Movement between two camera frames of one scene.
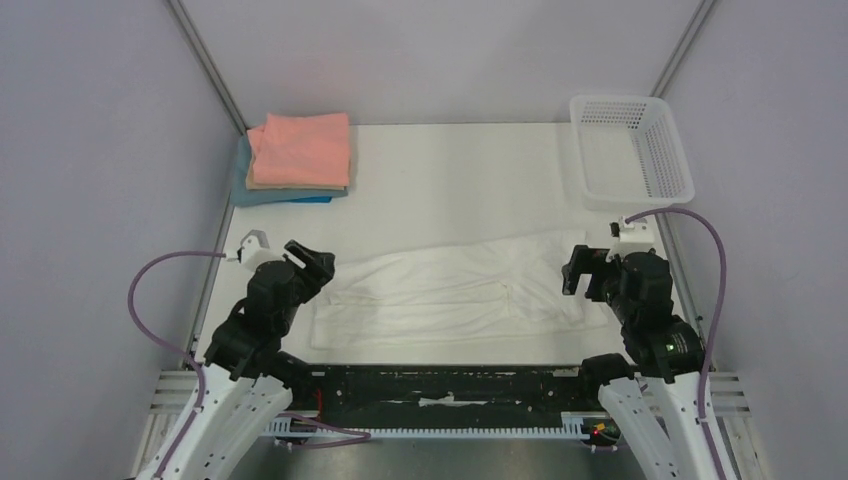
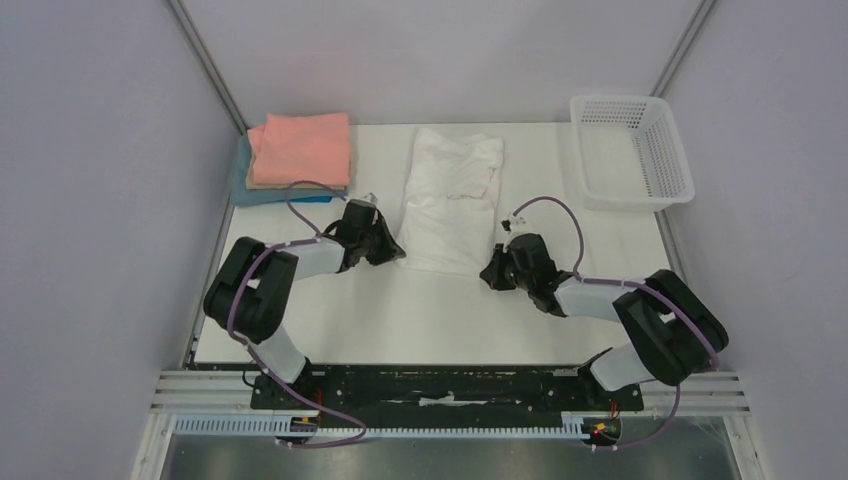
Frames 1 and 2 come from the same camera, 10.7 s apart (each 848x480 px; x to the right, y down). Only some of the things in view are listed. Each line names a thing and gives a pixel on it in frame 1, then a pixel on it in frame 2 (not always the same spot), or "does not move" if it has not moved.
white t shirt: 485,293 to 450,205
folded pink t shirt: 301,149 does not move
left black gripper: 323,262 to 391,252
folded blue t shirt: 241,196 does not move
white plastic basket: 628,153 does not move
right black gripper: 592,277 to 499,271
